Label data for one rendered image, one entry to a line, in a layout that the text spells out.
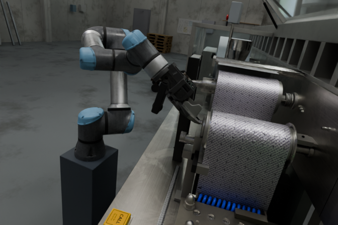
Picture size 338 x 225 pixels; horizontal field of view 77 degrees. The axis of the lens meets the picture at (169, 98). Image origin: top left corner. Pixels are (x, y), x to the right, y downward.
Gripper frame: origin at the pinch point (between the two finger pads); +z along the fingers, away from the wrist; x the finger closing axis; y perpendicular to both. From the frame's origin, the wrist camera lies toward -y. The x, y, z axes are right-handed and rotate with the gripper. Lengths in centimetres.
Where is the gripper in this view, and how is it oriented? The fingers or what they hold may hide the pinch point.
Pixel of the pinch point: (195, 120)
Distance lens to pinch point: 72.9
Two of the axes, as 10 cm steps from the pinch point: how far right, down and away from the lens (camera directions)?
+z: 6.6, 7.5, 0.8
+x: 2.2, -2.9, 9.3
